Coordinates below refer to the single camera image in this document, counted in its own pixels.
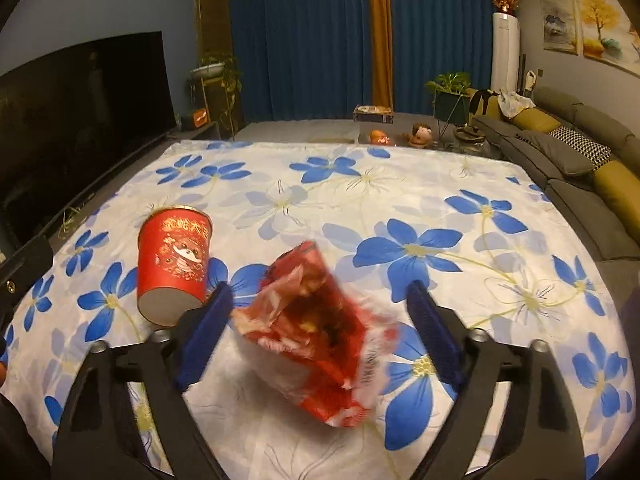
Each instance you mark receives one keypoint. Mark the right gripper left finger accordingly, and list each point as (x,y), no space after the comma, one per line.
(197,334)

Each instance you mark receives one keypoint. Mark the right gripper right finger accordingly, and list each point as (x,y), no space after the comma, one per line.
(441,333)

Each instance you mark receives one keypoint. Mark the red paper cup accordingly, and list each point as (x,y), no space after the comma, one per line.
(173,253)

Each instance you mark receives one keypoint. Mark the red white plastic bag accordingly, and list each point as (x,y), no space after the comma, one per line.
(322,348)

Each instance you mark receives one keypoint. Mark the blue flower tablecloth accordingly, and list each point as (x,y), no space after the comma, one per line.
(330,237)

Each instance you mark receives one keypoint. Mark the black television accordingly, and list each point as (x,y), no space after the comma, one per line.
(70,117)

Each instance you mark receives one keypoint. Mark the grey TV cabinet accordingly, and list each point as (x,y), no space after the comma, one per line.
(94,196)

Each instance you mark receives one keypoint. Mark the pig doll figure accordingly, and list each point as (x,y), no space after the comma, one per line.
(421,136)

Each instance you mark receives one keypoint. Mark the dark tea tray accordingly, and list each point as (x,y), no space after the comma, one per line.
(469,135)

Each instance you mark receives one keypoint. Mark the orange toy figure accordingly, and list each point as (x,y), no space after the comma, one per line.
(379,137)

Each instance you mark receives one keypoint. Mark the orange glowing clock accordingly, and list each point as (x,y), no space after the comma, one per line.
(194,120)

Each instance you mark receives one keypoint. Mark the grey cushion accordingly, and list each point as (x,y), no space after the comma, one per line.
(567,160)

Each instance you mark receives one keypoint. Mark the grey sectional sofa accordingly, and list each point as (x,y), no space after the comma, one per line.
(575,198)

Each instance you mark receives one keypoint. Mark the box on coffee table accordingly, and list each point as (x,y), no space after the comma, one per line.
(373,113)

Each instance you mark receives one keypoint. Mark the yellow cushion near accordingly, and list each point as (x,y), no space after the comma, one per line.
(619,188)

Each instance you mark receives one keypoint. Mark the yellow cushion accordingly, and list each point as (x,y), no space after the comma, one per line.
(619,188)
(536,120)

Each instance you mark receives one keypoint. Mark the yellow cushion far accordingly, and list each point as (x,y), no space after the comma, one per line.
(536,120)

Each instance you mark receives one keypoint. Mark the black white patterned cushion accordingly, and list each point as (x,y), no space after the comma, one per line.
(598,154)

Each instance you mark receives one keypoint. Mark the potted green plant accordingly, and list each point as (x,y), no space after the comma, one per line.
(451,100)

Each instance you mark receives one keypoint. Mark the black jacket on sofa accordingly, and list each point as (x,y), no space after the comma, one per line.
(483,102)

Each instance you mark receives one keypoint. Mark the white cloth on sofa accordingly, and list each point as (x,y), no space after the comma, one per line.
(511,103)

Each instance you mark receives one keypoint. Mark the hanging plant on shelf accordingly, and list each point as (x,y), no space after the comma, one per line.
(219,79)

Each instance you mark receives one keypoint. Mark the white standing air conditioner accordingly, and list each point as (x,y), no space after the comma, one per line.
(505,52)

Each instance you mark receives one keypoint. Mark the blue curtain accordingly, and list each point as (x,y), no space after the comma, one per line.
(311,59)

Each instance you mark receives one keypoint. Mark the sailboat tree painting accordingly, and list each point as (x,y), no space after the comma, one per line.
(608,35)

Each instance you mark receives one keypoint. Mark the small left painting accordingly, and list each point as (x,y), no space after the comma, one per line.
(559,26)

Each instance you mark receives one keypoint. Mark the orange curtain strip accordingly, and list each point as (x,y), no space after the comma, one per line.
(382,64)

